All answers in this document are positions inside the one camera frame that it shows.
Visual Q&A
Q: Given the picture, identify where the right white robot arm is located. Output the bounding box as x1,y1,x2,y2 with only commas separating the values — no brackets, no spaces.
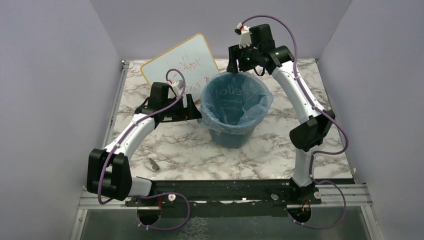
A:
226,23,335,204

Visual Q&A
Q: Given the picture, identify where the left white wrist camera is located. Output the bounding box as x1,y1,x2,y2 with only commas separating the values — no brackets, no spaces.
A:
168,79,184,99

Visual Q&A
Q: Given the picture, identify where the small grey eraser block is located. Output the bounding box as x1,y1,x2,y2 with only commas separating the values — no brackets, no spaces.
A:
145,158,160,172

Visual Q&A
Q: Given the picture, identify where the aluminium table frame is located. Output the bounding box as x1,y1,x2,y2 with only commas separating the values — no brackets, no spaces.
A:
69,60,130,240

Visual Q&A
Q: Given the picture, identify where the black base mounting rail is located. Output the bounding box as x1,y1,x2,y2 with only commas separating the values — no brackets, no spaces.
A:
91,177,344,220

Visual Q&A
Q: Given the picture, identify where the blue plastic trash bag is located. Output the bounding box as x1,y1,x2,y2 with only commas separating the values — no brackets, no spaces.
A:
198,72,275,135

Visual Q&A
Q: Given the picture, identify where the purple cable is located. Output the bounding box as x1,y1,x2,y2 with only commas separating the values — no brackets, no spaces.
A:
241,14,349,230
96,68,191,232

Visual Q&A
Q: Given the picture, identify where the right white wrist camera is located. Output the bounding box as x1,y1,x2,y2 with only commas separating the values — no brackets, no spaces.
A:
235,22,252,49

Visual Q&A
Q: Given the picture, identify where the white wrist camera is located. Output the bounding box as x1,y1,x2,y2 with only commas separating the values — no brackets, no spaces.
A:
235,22,252,49
168,79,184,99

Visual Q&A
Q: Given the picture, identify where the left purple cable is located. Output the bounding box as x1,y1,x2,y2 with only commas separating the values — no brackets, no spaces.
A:
96,68,191,232

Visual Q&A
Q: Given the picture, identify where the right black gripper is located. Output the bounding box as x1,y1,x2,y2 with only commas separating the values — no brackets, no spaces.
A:
225,42,260,75

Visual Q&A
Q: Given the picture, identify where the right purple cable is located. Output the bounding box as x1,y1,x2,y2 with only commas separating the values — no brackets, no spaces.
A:
241,14,349,230

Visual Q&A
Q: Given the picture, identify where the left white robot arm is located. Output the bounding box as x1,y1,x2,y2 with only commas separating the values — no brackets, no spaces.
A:
86,82,202,206

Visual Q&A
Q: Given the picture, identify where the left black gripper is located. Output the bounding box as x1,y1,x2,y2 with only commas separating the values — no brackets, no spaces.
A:
162,93,203,122

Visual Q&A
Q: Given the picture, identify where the teal plastic trash bin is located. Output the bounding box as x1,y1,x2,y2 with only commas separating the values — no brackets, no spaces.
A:
200,72,269,149

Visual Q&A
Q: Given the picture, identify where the yellow framed whiteboard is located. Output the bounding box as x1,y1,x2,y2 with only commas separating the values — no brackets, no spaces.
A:
140,33,220,102

